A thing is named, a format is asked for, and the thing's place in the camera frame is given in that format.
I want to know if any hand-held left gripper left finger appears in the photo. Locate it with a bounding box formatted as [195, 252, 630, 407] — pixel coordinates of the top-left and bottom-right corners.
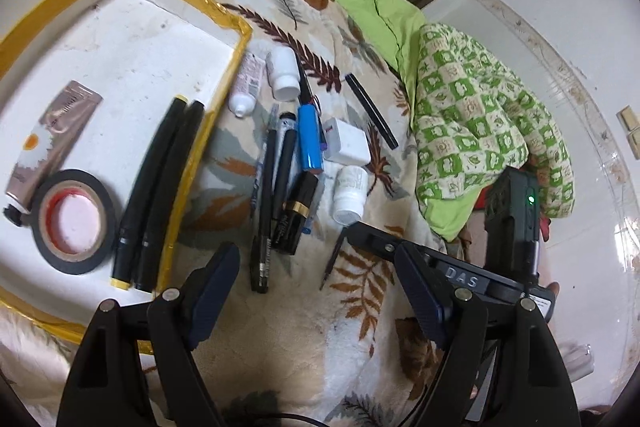
[57, 242, 241, 427]

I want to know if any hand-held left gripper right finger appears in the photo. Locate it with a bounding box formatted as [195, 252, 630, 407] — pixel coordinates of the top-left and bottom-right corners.
[395, 243, 581, 427]

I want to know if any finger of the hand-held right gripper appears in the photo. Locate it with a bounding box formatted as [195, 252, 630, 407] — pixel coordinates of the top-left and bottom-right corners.
[345, 223, 407, 266]

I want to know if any thin black refill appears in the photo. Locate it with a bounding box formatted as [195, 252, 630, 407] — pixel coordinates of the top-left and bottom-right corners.
[319, 229, 349, 292]

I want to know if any small white bottle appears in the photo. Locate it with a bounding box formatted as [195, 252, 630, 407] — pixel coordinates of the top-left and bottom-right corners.
[332, 165, 369, 224]

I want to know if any black mascara with gold band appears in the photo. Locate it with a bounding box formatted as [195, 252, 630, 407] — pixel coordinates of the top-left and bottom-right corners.
[271, 171, 320, 255]

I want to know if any black tapered eyeliner pen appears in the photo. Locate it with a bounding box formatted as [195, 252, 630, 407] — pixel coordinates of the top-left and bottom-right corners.
[249, 129, 279, 294]

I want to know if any white charger adapter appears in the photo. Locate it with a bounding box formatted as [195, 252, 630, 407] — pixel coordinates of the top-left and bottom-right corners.
[322, 117, 371, 166]

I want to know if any white tray with yellow tape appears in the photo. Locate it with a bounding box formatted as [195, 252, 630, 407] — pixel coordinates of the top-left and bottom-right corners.
[0, 0, 253, 353]

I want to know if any red cloth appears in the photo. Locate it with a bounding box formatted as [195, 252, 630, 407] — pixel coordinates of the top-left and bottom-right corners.
[472, 186, 502, 214]

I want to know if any leaf print blanket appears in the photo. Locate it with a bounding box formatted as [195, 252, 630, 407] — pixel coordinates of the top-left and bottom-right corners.
[0, 0, 501, 427]

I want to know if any short black liner pen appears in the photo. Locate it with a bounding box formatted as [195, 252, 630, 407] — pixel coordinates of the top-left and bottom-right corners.
[270, 129, 299, 248]

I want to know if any slim black stick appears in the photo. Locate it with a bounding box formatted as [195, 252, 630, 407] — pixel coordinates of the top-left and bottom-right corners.
[344, 73, 400, 151]

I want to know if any green patterned cloth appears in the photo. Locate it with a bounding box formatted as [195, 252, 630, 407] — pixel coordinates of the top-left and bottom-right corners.
[407, 22, 577, 242]

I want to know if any black marker with yellow ends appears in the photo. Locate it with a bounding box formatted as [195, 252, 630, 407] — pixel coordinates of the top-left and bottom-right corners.
[111, 94, 189, 292]

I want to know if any clear pen with blue print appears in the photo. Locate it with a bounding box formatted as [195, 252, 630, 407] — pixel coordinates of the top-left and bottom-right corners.
[252, 104, 281, 212]

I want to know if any thin black pen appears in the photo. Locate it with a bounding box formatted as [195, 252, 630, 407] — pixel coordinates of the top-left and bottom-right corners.
[294, 55, 321, 108]

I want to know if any black tape roll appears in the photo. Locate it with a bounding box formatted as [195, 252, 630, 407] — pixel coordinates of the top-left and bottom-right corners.
[31, 169, 121, 276]

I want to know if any large white bottle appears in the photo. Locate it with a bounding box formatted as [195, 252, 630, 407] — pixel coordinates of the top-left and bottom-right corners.
[265, 47, 301, 102]

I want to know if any white tube with pink print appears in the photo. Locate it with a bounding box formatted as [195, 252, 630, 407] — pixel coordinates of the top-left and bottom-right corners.
[228, 52, 266, 118]

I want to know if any pink brown cream tube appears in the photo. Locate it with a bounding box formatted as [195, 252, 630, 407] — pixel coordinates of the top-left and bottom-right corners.
[4, 80, 104, 228]

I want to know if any light green cloth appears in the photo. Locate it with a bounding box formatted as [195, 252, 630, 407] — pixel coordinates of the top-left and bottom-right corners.
[317, 0, 427, 75]

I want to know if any wall switch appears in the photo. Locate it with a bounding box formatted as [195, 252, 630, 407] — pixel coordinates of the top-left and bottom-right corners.
[616, 105, 640, 158]

